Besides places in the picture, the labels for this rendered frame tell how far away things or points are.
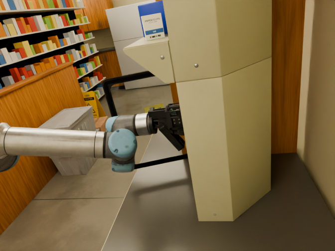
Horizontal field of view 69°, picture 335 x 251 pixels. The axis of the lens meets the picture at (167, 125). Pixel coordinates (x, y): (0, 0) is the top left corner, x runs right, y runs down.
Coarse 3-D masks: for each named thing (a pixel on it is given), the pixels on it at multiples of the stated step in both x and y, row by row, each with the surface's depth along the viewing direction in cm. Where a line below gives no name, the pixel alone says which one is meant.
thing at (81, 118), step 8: (64, 112) 306; (72, 112) 300; (80, 112) 295; (88, 112) 300; (48, 120) 288; (56, 120) 284; (64, 120) 279; (72, 120) 274; (80, 120) 281; (88, 120) 301; (48, 128) 264; (56, 128) 261; (64, 128) 260; (72, 128) 267; (80, 128) 283; (88, 128) 302
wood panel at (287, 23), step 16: (160, 0) 86; (272, 0) 81; (288, 0) 80; (304, 0) 80; (272, 16) 83; (288, 16) 82; (304, 16) 82; (272, 32) 85; (288, 32) 84; (272, 48) 88; (288, 48) 87; (272, 64) 90; (288, 64) 89; (272, 80) 92; (288, 80) 92; (272, 96) 95; (288, 96) 94; (272, 112) 98; (288, 112) 97; (272, 128) 101; (288, 128) 100; (272, 144) 104; (288, 144) 103
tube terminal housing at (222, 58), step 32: (192, 0) 52; (224, 0) 53; (256, 0) 58; (192, 32) 55; (224, 32) 55; (256, 32) 61; (192, 64) 58; (224, 64) 58; (256, 64) 64; (192, 96) 61; (224, 96) 60; (256, 96) 68; (192, 128) 65; (224, 128) 64; (256, 128) 72; (192, 160) 70; (224, 160) 68; (256, 160) 76; (224, 192) 73; (256, 192) 82
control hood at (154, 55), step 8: (144, 40) 67; (152, 40) 63; (160, 40) 60; (168, 40) 58; (128, 48) 59; (136, 48) 58; (144, 48) 58; (152, 48) 58; (160, 48) 57; (168, 48) 57; (136, 56) 59; (144, 56) 59; (152, 56) 58; (160, 56) 58; (168, 56) 58; (144, 64) 60; (152, 64) 59; (160, 64) 59; (168, 64) 59; (152, 72) 60; (160, 72) 60; (168, 72) 60; (168, 80) 60
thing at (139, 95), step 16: (144, 80) 90; (160, 80) 90; (112, 96) 91; (128, 96) 91; (144, 96) 92; (160, 96) 93; (176, 96) 93; (128, 112) 94; (144, 112) 95; (144, 144) 100; (160, 144) 101; (144, 160) 103
